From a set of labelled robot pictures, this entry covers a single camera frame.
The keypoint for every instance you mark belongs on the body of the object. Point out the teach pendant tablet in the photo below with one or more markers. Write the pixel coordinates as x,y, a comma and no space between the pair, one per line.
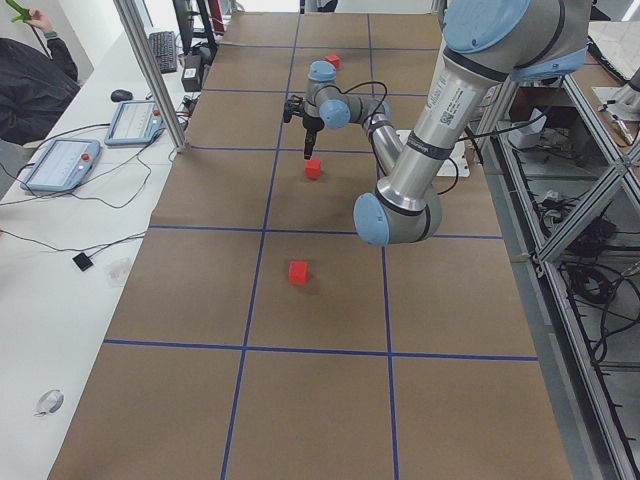
62,166
135,123

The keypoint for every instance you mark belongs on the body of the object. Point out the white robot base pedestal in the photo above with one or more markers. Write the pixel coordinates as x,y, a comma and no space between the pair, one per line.
452,160

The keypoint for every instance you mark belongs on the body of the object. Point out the near teach pendant tablet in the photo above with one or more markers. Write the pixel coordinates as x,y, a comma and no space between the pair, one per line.
62,166

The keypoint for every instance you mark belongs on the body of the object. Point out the red block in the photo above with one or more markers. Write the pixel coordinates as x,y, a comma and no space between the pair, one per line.
313,169
298,272
334,60

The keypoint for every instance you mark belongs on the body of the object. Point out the small black square sensor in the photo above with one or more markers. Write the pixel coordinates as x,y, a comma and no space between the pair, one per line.
82,261

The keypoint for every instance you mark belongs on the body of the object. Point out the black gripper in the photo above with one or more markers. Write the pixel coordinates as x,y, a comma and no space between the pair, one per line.
312,123

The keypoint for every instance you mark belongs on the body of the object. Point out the black power adapter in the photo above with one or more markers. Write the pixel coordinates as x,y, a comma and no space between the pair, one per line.
191,77

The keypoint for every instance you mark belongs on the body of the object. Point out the aluminium frame post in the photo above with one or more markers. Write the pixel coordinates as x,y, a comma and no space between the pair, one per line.
134,29

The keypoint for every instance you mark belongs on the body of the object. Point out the person in black jacket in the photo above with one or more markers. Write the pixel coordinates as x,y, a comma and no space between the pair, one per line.
36,89

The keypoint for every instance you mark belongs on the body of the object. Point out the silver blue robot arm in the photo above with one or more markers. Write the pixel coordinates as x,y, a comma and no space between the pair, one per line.
485,44

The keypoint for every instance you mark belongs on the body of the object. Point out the black computer mouse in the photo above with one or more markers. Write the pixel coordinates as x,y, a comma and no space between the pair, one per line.
120,95

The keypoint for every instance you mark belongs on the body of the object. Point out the far teach pendant tablet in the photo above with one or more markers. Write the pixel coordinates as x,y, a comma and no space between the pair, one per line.
135,123

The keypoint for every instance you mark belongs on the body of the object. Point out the black keyboard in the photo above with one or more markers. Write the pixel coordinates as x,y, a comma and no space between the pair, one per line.
163,48

